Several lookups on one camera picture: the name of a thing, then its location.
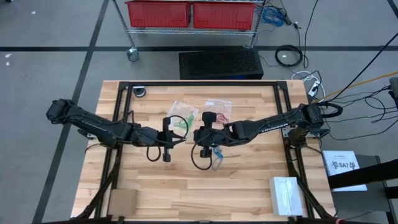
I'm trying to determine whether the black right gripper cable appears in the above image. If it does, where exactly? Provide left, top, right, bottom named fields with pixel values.
left=190, top=141, right=214, bottom=171

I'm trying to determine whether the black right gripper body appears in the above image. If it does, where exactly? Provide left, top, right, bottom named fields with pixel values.
left=198, top=111, right=237, bottom=147

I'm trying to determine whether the black cable coil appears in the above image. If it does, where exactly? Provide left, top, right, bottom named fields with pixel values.
left=274, top=44, right=304, bottom=68

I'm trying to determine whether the small white round cup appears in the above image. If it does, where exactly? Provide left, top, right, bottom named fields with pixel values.
left=132, top=86, right=147, bottom=98

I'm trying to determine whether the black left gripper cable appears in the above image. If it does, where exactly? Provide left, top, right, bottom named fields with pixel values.
left=169, top=114, right=190, bottom=140

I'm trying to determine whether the white rectangular box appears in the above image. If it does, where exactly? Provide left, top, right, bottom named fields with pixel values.
left=269, top=176, right=305, bottom=217

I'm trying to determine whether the black corrugated cable hose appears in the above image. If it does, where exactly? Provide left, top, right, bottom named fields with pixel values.
left=320, top=101, right=344, bottom=119

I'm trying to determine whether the orange cable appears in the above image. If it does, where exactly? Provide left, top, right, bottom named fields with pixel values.
left=310, top=70, right=398, bottom=105

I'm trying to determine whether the white printed paper sheet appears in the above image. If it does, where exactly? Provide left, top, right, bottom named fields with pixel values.
left=322, top=150, right=368, bottom=192

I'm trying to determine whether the cart caster wheel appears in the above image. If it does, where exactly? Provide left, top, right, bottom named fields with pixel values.
left=126, top=46, right=140, bottom=62

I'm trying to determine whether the black stand bar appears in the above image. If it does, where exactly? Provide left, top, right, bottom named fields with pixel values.
left=328, top=158, right=398, bottom=190

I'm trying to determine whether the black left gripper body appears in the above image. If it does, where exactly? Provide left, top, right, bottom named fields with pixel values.
left=133, top=117, right=174, bottom=147

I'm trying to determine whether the white cable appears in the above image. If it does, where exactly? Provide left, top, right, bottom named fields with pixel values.
left=290, top=70, right=326, bottom=100

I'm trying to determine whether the white power strip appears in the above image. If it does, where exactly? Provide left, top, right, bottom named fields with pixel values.
left=307, top=80, right=321, bottom=98

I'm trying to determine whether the black hanging cable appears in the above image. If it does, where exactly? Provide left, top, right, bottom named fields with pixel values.
left=303, top=0, right=320, bottom=69

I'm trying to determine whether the brown cardboard box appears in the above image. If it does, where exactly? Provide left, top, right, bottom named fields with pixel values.
left=108, top=188, right=139, bottom=218

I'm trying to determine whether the grey side table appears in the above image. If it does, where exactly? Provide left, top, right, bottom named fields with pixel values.
left=329, top=154, right=392, bottom=224

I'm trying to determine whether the black perforated crate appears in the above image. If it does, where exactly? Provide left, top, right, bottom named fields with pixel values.
left=178, top=49, right=264, bottom=80

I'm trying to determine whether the metal wire shelf cart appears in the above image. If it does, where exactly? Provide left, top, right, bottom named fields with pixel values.
left=111, top=0, right=268, bottom=62

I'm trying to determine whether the blue cable coil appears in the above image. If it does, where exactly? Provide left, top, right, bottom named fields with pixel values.
left=261, top=6, right=286, bottom=28

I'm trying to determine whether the long black floor cable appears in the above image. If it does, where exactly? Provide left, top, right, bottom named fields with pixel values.
left=328, top=40, right=398, bottom=102

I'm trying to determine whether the red plastic bin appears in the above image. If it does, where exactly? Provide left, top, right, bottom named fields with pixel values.
left=192, top=1, right=257, bottom=31
left=125, top=0, right=191, bottom=28

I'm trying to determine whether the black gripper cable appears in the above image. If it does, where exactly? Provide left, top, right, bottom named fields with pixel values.
left=190, top=141, right=214, bottom=171
left=169, top=114, right=190, bottom=140

